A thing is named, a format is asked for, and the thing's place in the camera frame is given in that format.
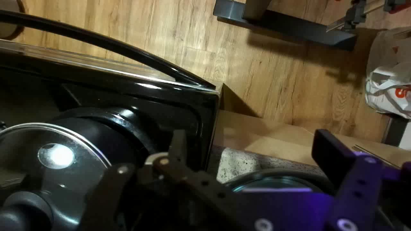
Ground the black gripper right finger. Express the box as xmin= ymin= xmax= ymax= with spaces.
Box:
xmin=312 ymin=129 xmax=411 ymax=231

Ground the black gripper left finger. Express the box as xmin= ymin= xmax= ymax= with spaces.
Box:
xmin=152 ymin=129 xmax=274 ymax=231

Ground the glass pot lid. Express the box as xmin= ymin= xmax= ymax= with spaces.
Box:
xmin=0 ymin=121 xmax=109 ymax=231

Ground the white plastic bag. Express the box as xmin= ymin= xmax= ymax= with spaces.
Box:
xmin=363 ymin=26 xmax=411 ymax=120

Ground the black electric stove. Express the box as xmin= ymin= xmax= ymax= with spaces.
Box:
xmin=0 ymin=10 xmax=221 ymax=231

